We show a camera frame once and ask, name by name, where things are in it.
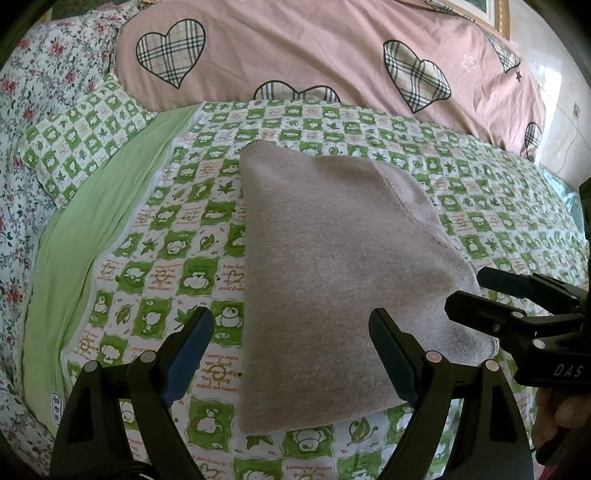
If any floral bedsheet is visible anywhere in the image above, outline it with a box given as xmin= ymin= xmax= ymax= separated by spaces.
xmin=0 ymin=9 xmax=139 ymax=462

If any green checked pillow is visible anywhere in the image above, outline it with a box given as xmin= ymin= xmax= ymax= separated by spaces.
xmin=21 ymin=74 xmax=158 ymax=209

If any green checked printed blanket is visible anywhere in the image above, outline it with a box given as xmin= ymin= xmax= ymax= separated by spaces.
xmin=21 ymin=99 xmax=591 ymax=480

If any framed landscape picture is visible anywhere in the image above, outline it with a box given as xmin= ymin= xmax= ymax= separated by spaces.
xmin=429 ymin=0 xmax=511 ymax=36

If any grey knitted garment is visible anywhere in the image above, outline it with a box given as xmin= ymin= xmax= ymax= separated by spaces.
xmin=239 ymin=142 xmax=502 ymax=435

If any pink quilt with plaid hearts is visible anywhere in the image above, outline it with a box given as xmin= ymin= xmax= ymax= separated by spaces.
xmin=113 ymin=0 xmax=548 ymax=163

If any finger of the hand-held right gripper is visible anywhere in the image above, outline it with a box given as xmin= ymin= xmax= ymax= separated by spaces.
xmin=444 ymin=290 xmax=586 ymax=345
xmin=477 ymin=266 xmax=590 ymax=315

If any light blue cloth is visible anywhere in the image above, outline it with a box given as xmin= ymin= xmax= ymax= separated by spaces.
xmin=542 ymin=168 xmax=588 ymax=224

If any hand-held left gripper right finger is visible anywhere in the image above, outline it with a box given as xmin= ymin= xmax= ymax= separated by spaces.
xmin=368 ymin=308 xmax=536 ymax=480

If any thin wall cable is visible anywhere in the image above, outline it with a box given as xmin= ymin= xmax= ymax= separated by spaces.
xmin=547 ymin=115 xmax=579 ymax=163

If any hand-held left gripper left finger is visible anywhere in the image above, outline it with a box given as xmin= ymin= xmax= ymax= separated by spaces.
xmin=48 ymin=305 xmax=215 ymax=480

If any person's right hand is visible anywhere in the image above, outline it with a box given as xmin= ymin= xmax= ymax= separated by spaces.
xmin=530 ymin=388 xmax=591 ymax=452

